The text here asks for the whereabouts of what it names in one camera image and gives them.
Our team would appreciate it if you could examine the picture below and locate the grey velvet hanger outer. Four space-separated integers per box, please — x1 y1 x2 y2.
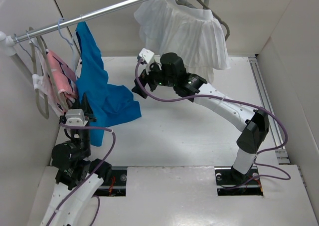
29 38 49 119

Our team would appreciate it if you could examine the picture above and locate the blue t shirt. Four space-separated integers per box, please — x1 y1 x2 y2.
74 21 142 147

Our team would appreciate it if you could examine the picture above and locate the aluminium rail right edge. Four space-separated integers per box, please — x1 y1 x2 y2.
248 57 291 165

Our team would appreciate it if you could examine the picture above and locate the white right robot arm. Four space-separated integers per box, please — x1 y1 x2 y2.
132 48 269 183

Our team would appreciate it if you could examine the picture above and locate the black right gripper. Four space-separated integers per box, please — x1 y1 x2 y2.
131 60 176 98

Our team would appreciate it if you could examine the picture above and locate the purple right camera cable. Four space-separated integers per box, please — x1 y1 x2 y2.
135 58 292 189

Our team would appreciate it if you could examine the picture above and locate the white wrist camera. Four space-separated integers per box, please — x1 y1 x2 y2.
137 48 155 72
60 109 89 127

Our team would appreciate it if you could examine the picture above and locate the purple camera cable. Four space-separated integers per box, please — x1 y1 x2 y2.
44 122 117 226
135 58 292 189

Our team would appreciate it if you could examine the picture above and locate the white pleated skirt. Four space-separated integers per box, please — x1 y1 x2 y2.
134 0 231 83

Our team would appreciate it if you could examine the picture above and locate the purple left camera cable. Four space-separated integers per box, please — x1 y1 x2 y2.
44 122 117 226

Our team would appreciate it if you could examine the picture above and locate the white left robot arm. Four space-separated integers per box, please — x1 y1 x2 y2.
40 94 112 226

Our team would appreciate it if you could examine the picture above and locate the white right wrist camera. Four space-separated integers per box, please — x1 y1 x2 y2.
137 48 155 72

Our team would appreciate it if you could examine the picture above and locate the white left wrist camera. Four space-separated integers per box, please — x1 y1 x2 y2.
60 109 89 127

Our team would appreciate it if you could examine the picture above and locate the grey velvet hanger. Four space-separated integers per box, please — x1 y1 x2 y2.
29 38 49 119
27 26 69 112

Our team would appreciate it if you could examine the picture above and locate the grey velvet hanger inner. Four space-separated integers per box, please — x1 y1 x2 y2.
27 26 69 112

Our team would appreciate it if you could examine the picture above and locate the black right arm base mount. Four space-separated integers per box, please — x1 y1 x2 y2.
214 166 263 196

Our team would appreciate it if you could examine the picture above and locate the light blue wire hanger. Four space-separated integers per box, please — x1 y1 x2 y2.
57 17 77 78

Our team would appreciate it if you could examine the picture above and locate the silver clothes rack rail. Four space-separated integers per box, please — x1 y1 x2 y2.
6 0 148 45

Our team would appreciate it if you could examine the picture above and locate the pink shark print garment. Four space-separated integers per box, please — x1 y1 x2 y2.
46 50 78 100

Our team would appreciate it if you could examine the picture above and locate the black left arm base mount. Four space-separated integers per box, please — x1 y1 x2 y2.
94 167 127 197

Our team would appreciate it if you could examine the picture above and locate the grey hanger holding skirt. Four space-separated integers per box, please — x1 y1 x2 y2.
175 0 230 41

